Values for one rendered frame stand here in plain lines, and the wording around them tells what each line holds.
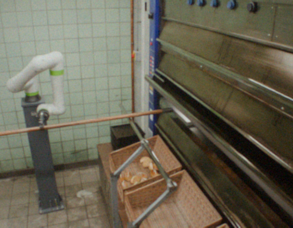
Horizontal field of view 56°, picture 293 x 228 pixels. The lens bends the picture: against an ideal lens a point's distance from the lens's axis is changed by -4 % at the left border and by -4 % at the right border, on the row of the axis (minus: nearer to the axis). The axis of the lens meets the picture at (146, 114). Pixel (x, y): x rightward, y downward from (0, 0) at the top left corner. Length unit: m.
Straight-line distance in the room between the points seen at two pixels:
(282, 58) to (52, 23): 2.45
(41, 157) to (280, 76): 2.24
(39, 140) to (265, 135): 2.03
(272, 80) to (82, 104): 2.52
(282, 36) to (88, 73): 2.43
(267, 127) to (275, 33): 0.41
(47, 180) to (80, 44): 1.47
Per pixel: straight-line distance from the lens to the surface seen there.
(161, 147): 2.56
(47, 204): 3.18
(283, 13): 1.28
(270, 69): 1.30
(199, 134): 1.99
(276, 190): 1.15
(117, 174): 1.95
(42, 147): 2.81
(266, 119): 1.37
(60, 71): 2.32
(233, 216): 1.71
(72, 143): 3.61
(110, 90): 3.40
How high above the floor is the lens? 2.08
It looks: 23 degrees down
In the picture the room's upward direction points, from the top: straight up
